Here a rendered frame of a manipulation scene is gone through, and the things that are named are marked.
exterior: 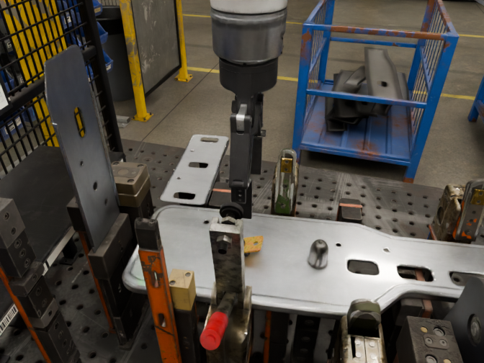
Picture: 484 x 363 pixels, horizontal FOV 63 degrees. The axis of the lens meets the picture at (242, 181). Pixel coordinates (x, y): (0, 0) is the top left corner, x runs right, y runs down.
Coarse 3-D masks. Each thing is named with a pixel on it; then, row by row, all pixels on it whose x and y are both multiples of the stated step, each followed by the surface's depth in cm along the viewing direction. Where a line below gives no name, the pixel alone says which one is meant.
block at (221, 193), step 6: (216, 186) 90; (222, 186) 90; (216, 192) 88; (222, 192) 88; (228, 192) 88; (210, 198) 86; (216, 198) 86; (222, 198) 86; (228, 198) 86; (210, 204) 85; (216, 204) 85; (222, 204) 85
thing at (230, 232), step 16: (224, 208) 47; (240, 208) 47; (224, 224) 45; (240, 224) 45; (224, 240) 44; (240, 240) 44; (224, 256) 47; (240, 256) 47; (224, 272) 50; (240, 272) 49; (224, 288) 52; (240, 288) 52; (240, 304) 55
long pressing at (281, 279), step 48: (192, 240) 73; (288, 240) 73; (336, 240) 73; (384, 240) 73; (432, 240) 73; (144, 288) 64; (288, 288) 64; (336, 288) 64; (384, 288) 64; (432, 288) 64
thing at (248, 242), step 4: (256, 236) 70; (260, 236) 70; (244, 240) 70; (248, 240) 70; (252, 240) 69; (256, 240) 69; (260, 240) 69; (244, 244) 69; (248, 244) 69; (252, 244) 68; (260, 244) 68; (244, 248) 68; (248, 248) 68; (252, 248) 67; (256, 248) 67; (260, 248) 67; (244, 252) 68; (248, 252) 67
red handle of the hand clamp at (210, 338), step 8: (224, 296) 52; (232, 296) 53; (224, 304) 50; (232, 304) 51; (216, 312) 46; (224, 312) 47; (216, 320) 44; (224, 320) 45; (208, 328) 41; (216, 328) 42; (224, 328) 43; (200, 336) 41; (208, 336) 41; (216, 336) 41; (208, 344) 41; (216, 344) 41
